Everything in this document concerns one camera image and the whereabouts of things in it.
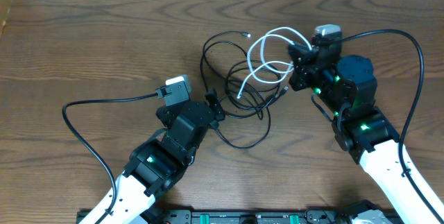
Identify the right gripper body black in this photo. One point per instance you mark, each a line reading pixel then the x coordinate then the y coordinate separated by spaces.
pixel 308 77

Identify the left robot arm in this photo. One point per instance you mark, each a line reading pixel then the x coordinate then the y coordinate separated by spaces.
pixel 160 162

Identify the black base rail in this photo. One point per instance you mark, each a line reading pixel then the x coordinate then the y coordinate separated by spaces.
pixel 361 212

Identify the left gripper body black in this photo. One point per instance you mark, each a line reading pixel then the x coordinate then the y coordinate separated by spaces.
pixel 207 112

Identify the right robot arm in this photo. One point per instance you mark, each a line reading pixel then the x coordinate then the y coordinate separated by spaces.
pixel 347 86

